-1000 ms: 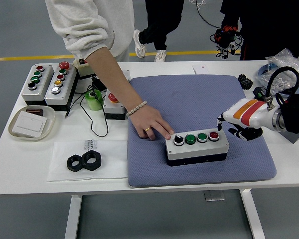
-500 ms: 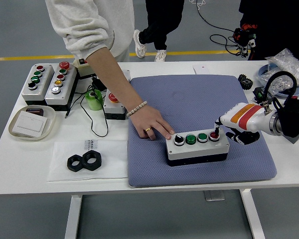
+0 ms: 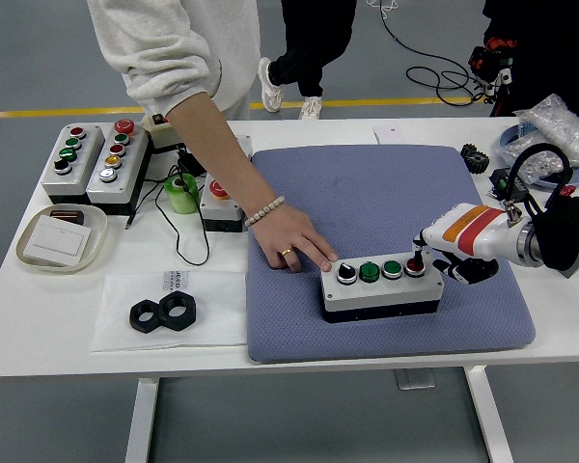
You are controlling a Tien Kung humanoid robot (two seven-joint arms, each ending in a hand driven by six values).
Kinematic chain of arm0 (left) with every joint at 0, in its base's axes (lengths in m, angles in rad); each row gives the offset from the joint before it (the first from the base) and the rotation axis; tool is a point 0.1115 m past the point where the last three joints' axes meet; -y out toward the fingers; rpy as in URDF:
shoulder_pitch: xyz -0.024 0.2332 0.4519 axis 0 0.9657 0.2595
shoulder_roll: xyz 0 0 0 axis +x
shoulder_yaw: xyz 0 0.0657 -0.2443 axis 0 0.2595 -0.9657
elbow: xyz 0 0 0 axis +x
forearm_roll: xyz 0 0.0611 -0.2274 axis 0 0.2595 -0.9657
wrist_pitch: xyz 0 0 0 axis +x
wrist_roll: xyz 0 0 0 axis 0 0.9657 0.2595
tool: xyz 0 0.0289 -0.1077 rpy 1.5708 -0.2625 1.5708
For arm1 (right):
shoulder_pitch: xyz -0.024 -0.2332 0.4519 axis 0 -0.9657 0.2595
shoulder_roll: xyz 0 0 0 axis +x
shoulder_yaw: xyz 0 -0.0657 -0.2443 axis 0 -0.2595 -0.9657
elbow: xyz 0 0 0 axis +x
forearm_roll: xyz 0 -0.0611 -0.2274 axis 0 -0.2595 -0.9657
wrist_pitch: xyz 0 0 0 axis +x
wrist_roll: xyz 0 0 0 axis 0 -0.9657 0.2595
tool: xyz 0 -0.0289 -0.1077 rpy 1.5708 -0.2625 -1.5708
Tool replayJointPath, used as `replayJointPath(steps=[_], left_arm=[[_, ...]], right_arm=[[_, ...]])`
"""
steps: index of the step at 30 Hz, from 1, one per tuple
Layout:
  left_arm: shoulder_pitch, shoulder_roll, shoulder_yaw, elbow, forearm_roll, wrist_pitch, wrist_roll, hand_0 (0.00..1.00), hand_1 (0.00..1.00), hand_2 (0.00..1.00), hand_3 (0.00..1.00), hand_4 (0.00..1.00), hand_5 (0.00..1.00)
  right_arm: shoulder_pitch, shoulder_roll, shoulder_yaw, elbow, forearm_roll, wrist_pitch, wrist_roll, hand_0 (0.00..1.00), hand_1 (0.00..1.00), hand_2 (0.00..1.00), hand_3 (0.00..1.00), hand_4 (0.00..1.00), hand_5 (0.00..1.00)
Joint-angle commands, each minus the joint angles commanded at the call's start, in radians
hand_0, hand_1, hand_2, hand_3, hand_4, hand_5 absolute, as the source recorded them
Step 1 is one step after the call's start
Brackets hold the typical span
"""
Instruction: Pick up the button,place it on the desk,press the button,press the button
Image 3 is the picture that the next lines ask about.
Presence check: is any person's right hand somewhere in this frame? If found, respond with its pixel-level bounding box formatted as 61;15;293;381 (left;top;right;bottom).
250;204;340;274

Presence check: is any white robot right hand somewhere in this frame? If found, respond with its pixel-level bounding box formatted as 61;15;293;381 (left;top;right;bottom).
410;202;525;286

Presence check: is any grey four-button control box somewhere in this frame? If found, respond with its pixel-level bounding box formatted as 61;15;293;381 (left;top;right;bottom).
318;250;445;324
41;123;106;205

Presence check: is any grey five-button control box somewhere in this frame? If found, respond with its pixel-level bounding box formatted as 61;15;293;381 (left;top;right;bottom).
85;118;151;216
199;134;255;233

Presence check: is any black module with green terminals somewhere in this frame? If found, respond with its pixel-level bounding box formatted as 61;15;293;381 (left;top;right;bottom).
488;166;531;203

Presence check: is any black gear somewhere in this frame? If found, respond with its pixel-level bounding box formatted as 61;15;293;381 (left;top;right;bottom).
460;142;490;175

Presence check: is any blue-grey textured mat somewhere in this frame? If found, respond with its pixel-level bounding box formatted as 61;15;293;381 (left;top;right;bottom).
244;143;537;365

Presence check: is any bag of metal washers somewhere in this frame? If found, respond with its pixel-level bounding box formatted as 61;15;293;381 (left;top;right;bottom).
494;134;579;184

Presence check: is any green film roll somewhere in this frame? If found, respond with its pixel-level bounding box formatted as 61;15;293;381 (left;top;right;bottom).
164;173;202;215

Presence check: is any black power adapter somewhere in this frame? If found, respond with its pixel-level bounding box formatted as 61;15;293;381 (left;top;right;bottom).
177;149;207;176

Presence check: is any white card with red mark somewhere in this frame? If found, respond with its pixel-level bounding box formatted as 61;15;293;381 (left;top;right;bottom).
372;124;406;145

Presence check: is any bag of white plastic parts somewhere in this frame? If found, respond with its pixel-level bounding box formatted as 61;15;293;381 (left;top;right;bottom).
512;93;579;168

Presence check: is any black hex nut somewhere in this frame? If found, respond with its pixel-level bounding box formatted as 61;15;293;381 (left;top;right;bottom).
128;298;168;334
156;289;198;332

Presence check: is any black orange data glove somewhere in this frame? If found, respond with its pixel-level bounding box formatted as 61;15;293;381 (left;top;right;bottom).
466;36;518;103

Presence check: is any white table leg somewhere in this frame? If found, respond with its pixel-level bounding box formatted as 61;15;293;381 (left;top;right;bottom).
464;366;514;463
124;377;161;463

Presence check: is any white printed plastic bag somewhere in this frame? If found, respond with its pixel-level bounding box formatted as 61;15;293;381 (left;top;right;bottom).
90;270;249;353

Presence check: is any person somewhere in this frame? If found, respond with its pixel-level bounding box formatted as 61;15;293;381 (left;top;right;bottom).
258;0;358;122
482;0;579;118
86;0;262;122

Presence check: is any cream plastic tray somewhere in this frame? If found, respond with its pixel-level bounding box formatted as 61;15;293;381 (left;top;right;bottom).
15;204;109;274

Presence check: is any beige bead bracelet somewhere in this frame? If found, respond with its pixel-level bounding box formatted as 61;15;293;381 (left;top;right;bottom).
243;194;287;229

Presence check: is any cream three-button switch box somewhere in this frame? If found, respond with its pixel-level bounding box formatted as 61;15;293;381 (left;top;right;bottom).
140;111;184;154

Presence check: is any thin black adapter cable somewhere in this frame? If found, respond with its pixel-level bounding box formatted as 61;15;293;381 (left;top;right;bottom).
124;144;212;266

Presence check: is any grey under-table bracket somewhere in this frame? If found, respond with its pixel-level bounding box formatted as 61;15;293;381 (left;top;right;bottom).
394;368;437;391

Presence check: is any black floor cable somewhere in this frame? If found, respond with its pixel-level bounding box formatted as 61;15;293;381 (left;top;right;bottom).
378;0;493;107

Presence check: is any dark brown switch block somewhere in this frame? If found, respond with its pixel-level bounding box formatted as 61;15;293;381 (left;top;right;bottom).
49;207;86;227

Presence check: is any white wall switch panel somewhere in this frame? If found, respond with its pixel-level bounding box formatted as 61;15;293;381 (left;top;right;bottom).
25;214;93;266

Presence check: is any white floor cable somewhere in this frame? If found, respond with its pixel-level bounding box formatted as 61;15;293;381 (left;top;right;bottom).
365;0;400;20

